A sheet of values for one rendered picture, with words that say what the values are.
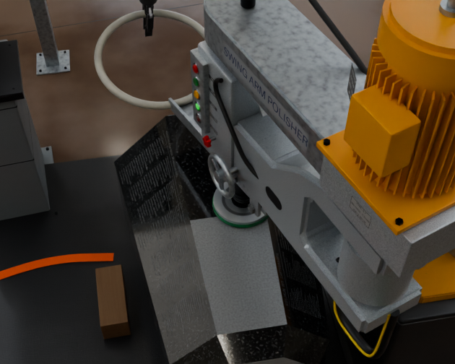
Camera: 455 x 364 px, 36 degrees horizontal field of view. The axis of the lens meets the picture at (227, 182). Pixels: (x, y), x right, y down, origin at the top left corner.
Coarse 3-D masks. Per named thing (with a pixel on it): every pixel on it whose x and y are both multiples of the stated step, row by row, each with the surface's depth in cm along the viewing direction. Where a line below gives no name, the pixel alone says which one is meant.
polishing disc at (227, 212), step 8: (224, 184) 257; (216, 192) 254; (216, 200) 252; (224, 200) 252; (216, 208) 249; (224, 208) 249; (232, 208) 249; (240, 208) 249; (224, 216) 247; (232, 216) 247; (240, 216) 247; (248, 216) 247; (264, 216) 248; (240, 224) 246; (248, 224) 246
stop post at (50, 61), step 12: (36, 0) 389; (36, 12) 395; (48, 12) 405; (36, 24) 401; (48, 24) 402; (48, 36) 409; (48, 48) 415; (48, 60) 422; (60, 60) 429; (36, 72) 422; (48, 72) 422; (60, 72) 423
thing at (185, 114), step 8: (176, 104) 260; (192, 104) 267; (176, 112) 261; (184, 112) 263; (192, 112) 263; (184, 120) 256; (192, 120) 259; (192, 128) 251; (200, 128) 256; (200, 136) 247; (216, 160) 242; (240, 184) 230; (248, 192) 226; (248, 208) 221
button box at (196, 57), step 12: (192, 60) 205; (204, 60) 201; (192, 72) 209; (204, 72) 201; (192, 84) 213; (204, 84) 205; (204, 96) 208; (204, 108) 212; (204, 120) 216; (204, 132) 221
